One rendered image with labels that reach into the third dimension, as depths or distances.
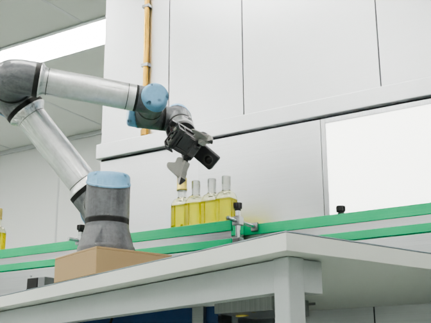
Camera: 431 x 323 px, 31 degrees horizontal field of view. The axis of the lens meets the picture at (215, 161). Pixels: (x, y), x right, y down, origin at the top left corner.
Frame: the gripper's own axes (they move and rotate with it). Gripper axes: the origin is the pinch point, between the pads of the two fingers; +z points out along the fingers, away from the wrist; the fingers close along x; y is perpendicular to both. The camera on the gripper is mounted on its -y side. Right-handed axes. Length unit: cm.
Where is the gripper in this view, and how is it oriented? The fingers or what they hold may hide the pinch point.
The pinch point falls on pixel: (197, 164)
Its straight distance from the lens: 205.5
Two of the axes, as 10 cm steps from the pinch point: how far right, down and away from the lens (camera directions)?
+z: 1.5, 4.1, -9.0
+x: 5.8, -7.8, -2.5
